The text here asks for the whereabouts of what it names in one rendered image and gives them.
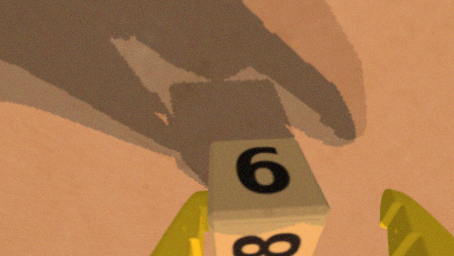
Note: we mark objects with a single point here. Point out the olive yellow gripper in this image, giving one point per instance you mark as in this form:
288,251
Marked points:
411,229

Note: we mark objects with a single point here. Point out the tan number cube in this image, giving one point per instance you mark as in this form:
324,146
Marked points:
263,199

